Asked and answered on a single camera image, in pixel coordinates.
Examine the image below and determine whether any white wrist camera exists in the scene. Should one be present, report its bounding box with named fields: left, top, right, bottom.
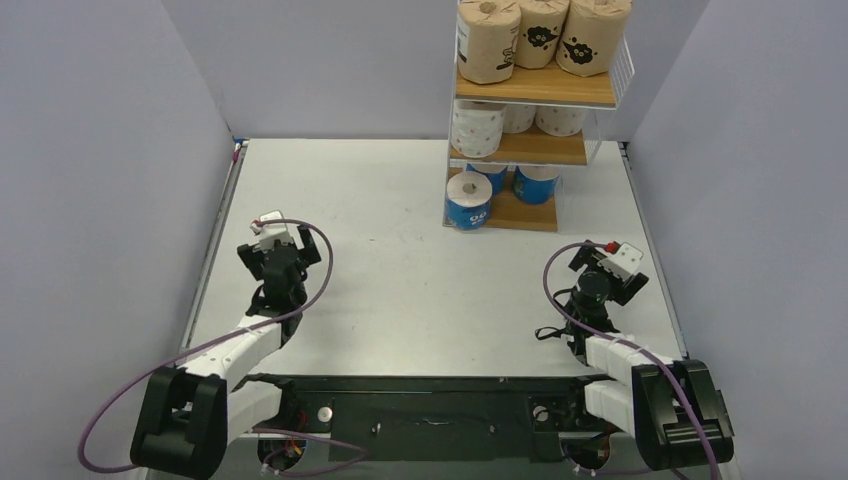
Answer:
left=597, top=242, right=644, bottom=282
left=249, top=210, right=294, bottom=252

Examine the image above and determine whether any blue paper roll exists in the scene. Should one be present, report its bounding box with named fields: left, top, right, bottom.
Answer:
left=445, top=171, right=493, bottom=230
left=512, top=165, right=561, bottom=205
left=466, top=162, right=508, bottom=196

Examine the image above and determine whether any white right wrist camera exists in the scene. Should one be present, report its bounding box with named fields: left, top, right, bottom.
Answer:
left=597, top=242, right=644, bottom=282

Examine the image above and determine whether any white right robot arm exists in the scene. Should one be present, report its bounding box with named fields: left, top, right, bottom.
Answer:
left=547, top=241, right=735, bottom=478

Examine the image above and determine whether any floral white paper roll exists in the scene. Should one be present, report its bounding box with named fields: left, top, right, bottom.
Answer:
left=450, top=100, right=506, bottom=158
left=503, top=104, right=536, bottom=134
left=534, top=106, right=587, bottom=137

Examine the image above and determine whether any white wire wooden shelf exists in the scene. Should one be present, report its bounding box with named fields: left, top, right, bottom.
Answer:
left=446, top=26, right=634, bottom=232

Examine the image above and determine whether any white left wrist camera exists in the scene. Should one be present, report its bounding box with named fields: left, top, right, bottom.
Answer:
left=249, top=210, right=294, bottom=252

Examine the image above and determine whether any brown paper roll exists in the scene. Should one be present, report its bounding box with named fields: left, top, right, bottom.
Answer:
left=555, top=0, right=632, bottom=77
left=456, top=1, right=521, bottom=85
left=516, top=0, right=570, bottom=69

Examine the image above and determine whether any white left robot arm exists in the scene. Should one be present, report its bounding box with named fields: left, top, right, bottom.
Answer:
left=130, top=212, right=321, bottom=479

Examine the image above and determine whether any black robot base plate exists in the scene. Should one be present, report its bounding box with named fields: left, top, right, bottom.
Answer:
left=241, top=373, right=617, bottom=463

